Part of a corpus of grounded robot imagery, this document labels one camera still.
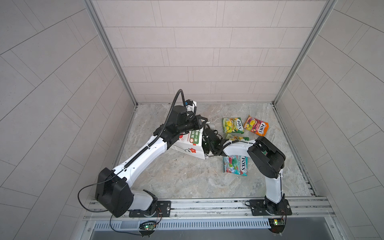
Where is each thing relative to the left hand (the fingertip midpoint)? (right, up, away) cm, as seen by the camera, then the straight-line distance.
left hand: (212, 119), depth 71 cm
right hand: (-11, -18, +19) cm, 28 cm away
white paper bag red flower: (-10, -13, +6) cm, 17 cm away
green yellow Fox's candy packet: (+17, -5, +30) cm, 35 cm away
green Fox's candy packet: (+18, -12, +24) cm, 32 cm away
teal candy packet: (+14, -26, +12) cm, 31 cm away
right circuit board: (+30, -49, -3) cm, 57 cm away
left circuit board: (-28, -46, -7) cm, 55 cm away
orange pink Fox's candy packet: (+32, -5, +28) cm, 43 cm away
